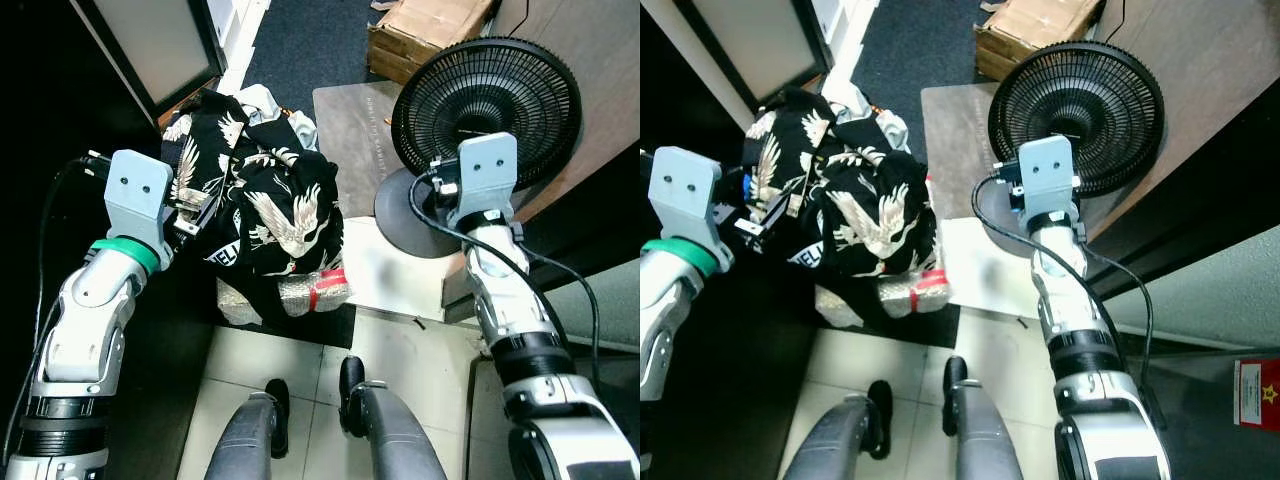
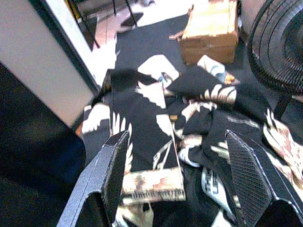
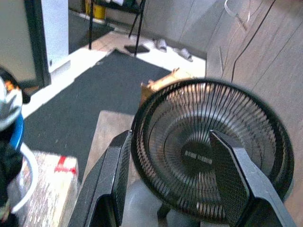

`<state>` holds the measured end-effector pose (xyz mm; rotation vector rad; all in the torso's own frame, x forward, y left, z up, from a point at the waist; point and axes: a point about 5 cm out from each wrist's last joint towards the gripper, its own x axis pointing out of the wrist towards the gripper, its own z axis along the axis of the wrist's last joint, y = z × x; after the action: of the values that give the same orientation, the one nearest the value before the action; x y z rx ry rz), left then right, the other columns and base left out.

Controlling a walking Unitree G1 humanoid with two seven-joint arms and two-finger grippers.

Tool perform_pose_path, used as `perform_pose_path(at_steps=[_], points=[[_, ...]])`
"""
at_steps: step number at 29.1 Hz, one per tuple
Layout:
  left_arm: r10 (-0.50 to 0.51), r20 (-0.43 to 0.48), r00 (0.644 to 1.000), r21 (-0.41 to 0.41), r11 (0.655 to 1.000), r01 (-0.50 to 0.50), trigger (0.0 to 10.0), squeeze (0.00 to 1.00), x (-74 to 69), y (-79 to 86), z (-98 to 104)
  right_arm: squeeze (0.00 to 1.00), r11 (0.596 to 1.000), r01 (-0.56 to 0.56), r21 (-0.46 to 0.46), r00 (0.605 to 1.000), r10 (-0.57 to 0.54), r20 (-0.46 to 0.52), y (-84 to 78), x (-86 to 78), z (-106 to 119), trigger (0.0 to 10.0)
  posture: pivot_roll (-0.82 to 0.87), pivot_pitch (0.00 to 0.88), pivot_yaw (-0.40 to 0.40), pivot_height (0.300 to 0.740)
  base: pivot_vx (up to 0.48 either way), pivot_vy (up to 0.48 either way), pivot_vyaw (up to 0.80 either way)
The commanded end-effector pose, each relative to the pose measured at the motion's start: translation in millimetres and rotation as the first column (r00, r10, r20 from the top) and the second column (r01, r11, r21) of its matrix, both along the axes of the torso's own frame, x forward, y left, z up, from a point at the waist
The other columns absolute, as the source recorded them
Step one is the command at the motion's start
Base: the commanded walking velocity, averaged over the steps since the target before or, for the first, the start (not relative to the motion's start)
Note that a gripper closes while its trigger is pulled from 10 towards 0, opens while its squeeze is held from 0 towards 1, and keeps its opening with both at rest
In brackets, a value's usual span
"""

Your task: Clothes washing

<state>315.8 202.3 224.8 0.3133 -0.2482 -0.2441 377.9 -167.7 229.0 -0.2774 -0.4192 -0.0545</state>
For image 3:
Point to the dark patterned clothes pile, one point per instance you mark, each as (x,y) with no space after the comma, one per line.
(8,108)

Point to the brown cardboard box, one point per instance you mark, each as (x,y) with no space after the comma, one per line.
(163,81)

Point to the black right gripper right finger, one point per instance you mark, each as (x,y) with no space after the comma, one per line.
(241,184)

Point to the dark grey floor mat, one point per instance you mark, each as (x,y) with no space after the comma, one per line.
(94,94)

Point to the yellow container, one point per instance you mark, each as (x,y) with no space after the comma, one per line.
(98,9)

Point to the black round floor fan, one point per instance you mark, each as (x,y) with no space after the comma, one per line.
(180,132)

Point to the blue laundry basket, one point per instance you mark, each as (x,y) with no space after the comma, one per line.
(19,134)

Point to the grey slipper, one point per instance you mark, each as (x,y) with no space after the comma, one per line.
(161,45)
(184,54)

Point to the black metal rack frame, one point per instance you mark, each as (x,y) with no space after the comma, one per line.
(139,23)

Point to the white cabinet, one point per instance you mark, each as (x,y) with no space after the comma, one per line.
(56,30)

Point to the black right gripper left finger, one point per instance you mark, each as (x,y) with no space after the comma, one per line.
(106,189)

